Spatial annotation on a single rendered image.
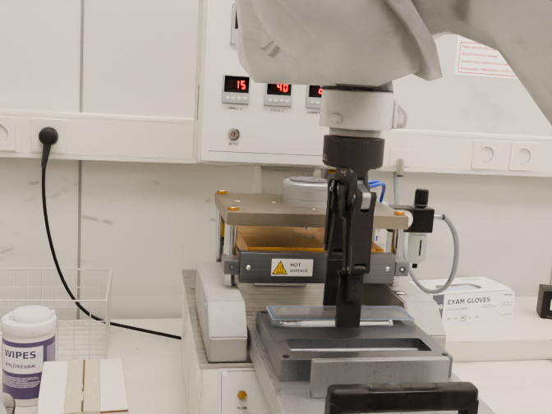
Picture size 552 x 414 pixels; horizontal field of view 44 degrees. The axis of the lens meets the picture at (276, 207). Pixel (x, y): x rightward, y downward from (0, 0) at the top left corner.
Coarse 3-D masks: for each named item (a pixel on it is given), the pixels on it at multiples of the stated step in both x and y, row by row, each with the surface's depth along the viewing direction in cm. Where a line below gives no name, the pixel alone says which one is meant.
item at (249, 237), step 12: (240, 228) 110; (252, 228) 110; (264, 228) 111; (276, 228) 112; (288, 228) 112; (300, 228) 106; (312, 228) 106; (240, 240) 105; (252, 240) 102; (264, 240) 103; (276, 240) 103; (288, 240) 104; (300, 240) 104; (312, 240) 105
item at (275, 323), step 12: (276, 324) 83; (288, 324) 84; (300, 324) 84; (312, 324) 84; (324, 324) 84; (360, 324) 85; (372, 324) 86; (384, 324) 86; (396, 324) 86; (408, 324) 87
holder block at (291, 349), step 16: (256, 320) 90; (272, 336) 81; (288, 336) 81; (304, 336) 81; (320, 336) 82; (336, 336) 82; (352, 336) 82; (368, 336) 83; (384, 336) 83; (400, 336) 83; (416, 336) 84; (272, 352) 79; (288, 352) 76; (304, 352) 76; (320, 352) 77; (336, 352) 77; (352, 352) 77; (368, 352) 77; (384, 352) 78; (400, 352) 78; (416, 352) 78; (432, 352) 79; (288, 368) 74; (304, 368) 75
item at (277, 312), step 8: (272, 312) 86; (280, 312) 86; (288, 312) 86; (296, 312) 87; (304, 312) 87; (312, 312) 87; (320, 312) 87; (328, 312) 87; (368, 312) 88; (376, 312) 89; (384, 312) 89; (392, 312) 89; (400, 312) 89
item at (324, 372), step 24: (264, 360) 80; (312, 360) 71; (336, 360) 71; (360, 360) 71; (384, 360) 72; (408, 360) 72; (432, 360) 72; (264, 384) 77; (288, 384) 74; (312, 384) 70; (288, 408) 68; (312, 408) 68; (480, 408) 71
